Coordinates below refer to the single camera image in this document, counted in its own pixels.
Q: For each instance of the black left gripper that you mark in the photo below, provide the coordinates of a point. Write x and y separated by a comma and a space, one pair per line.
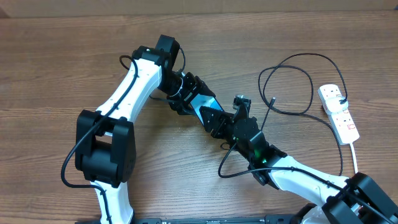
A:
178, 104

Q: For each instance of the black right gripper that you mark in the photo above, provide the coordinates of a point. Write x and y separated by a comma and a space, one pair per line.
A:
223, 118

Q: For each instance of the Samsung Galaxy smartphone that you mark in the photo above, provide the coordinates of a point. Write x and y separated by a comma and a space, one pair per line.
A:
203, 100

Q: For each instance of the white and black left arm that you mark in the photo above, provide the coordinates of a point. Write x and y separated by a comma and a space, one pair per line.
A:
105, 149

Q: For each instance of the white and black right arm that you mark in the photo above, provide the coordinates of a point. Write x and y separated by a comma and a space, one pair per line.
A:
334, 198

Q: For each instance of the white USB charger plug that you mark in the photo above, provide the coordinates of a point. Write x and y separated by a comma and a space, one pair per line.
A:
335, 104

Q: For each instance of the white power extension strip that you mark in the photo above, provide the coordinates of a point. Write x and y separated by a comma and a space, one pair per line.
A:
342, 122

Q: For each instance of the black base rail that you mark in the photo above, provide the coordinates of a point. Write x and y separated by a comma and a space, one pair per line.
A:
268, 219

